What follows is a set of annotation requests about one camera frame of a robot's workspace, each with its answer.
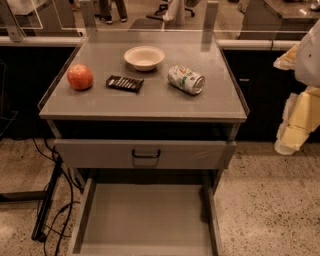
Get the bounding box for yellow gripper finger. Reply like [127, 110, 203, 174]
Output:
[274, 86, 320, 155]
[273, 45, 298, 70]

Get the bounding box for silver green 7up can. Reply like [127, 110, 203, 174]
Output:
[167, 65, 205, 95]

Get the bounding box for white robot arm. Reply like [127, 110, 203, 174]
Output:
[274, 21, 320, 155]

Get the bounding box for grey drawer cabinet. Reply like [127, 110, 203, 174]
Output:
[37, 29, 250, 188]

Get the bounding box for open grey middle drawer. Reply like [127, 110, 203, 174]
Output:
[67, 177, 222, 256]

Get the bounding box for closed grey top drawer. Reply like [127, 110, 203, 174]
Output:
[54, 139, 236, 169]

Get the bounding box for white paper bowl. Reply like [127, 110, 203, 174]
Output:
[124, 46, 165, 71]

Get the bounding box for dark snack bar packet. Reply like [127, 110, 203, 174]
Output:
[106, 75, 144, 93]

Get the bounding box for red apple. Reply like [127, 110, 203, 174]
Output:
[67, 64, 93, 90]

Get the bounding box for black metal stand leg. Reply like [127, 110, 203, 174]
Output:
[0, 157, 62, 242]

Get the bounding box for black floor cables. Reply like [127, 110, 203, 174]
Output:
[31, 138, 84, 256]

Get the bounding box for white horizontal rail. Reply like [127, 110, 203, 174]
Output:
[0, 35, 301, 52]

